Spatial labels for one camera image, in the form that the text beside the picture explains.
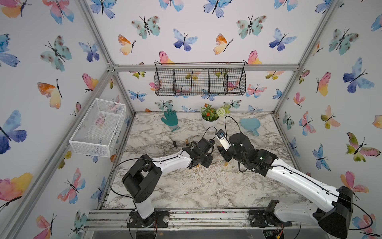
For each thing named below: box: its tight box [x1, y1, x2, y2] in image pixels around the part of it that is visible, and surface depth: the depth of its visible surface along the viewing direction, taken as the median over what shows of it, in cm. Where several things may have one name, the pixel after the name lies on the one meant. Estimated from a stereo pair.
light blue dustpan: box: [240, 118, 262, 137], surface depth 114 cm
